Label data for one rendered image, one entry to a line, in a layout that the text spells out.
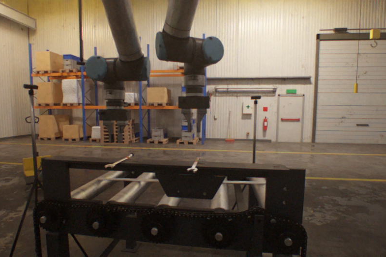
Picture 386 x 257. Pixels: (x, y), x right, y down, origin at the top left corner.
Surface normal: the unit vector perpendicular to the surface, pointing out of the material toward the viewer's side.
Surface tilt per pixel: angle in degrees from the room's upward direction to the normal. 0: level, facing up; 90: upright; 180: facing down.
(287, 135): 90
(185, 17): 135
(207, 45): 90
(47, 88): 90
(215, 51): 90
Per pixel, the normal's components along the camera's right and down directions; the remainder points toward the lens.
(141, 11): -0.14, 0.08
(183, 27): 0.29, 0.77
